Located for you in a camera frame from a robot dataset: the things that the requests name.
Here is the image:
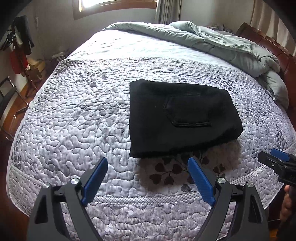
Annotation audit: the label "grey quilted bedspread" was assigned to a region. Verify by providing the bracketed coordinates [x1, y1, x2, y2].
[6, 30, 295, 240]

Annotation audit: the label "wooden window frame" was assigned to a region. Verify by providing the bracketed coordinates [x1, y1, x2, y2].
[72, 0, 158, 20]

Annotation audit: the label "person's right hand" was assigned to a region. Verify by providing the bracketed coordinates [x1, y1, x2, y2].
[280, 185, 292, 222]

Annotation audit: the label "black office chair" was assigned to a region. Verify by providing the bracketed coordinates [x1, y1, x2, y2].
[0, 76, 30, 140]

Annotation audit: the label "beige curtain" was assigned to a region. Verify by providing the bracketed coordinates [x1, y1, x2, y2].
[250, 0, 295, 57]

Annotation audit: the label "red hanging garment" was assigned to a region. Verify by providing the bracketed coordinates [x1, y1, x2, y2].
[10, 50, 28, 75]

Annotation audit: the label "floral patterned fabric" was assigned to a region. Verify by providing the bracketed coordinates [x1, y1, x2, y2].
[138, 140, 241, 196]

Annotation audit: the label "red-brown wooden headboard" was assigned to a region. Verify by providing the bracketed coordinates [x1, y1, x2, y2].
[236, 23, 296, 128]

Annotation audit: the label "grey-green duvet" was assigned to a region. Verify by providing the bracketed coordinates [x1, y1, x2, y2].
[105, 21, 289, 108]

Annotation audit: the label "black pants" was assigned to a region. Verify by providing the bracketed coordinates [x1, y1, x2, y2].
[129, 79, 243, 158]

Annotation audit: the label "cardboard boxes on floor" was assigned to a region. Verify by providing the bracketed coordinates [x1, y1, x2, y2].
[27, 58, 46, 81]

